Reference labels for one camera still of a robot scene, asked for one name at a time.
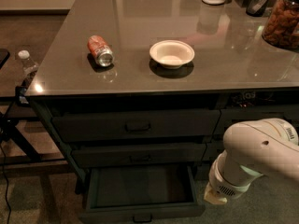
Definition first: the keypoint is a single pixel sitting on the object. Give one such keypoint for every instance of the white paper bowl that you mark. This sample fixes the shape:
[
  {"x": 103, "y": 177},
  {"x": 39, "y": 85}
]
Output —
[{"x": 171, "y": 54}]

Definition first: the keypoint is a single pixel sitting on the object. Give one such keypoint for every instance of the orange soda can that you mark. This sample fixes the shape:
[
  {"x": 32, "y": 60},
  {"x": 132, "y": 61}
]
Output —
[{"x": 100, "y": 50}]

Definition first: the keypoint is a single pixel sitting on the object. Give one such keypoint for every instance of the dark cabinet frame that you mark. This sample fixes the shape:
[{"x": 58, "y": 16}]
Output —
[{"x": 49, "y": 105}]

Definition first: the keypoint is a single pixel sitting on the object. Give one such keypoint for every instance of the jar of nuts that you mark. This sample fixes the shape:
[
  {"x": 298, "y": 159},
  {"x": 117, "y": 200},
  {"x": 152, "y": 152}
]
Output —
[{"x": 282, "y": 27}]

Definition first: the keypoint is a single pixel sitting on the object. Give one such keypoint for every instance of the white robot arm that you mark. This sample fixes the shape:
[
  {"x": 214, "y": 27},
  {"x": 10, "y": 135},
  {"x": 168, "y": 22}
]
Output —
[{"x": 253, "y": 149}]

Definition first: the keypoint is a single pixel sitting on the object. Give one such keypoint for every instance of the snack bag in shelf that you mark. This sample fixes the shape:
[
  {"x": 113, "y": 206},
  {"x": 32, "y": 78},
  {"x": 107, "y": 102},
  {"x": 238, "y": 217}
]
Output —
[{"x": 243, "y": 99}]

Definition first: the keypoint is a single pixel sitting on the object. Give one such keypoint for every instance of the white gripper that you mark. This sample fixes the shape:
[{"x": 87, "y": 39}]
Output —
[{"x": 224, "y": 188}]

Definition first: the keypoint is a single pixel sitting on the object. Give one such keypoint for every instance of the black side table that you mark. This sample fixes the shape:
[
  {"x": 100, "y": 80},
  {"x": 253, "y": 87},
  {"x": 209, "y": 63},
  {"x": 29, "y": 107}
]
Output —
[{"x": 25, "y": 144}]

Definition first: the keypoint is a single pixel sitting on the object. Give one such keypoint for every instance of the clear plastic water bottle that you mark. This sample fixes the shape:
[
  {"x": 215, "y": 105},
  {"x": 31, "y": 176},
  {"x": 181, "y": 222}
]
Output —
[{"x": 29, "y": 66}]

